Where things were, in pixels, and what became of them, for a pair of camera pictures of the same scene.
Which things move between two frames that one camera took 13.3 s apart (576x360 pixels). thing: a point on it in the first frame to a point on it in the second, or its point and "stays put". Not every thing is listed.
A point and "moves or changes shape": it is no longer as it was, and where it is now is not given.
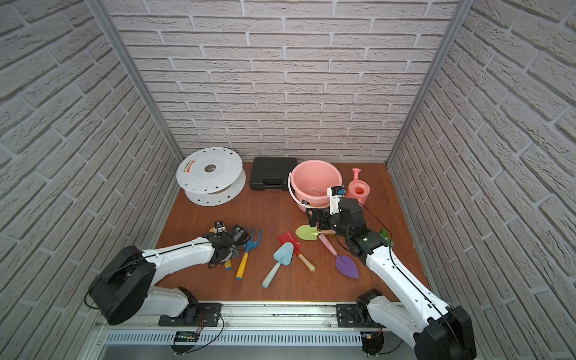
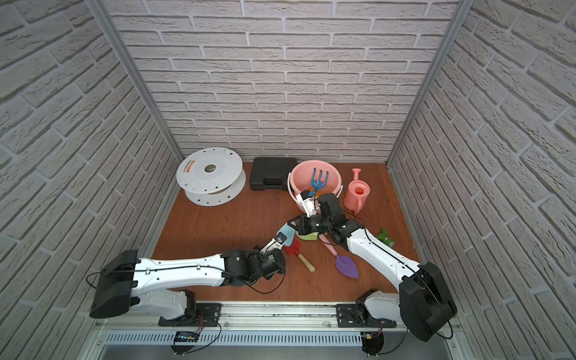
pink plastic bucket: [309, 181] stays put
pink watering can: [358, 189] stays put
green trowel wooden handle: [310, 233] stays put
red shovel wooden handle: [288, 237] stays put
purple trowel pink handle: [343, 263] stays put
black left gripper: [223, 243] to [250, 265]
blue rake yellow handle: [250, 246] to [317, 185]
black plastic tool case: [271, 172] stays put
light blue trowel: [283, 255] moves or changes shape
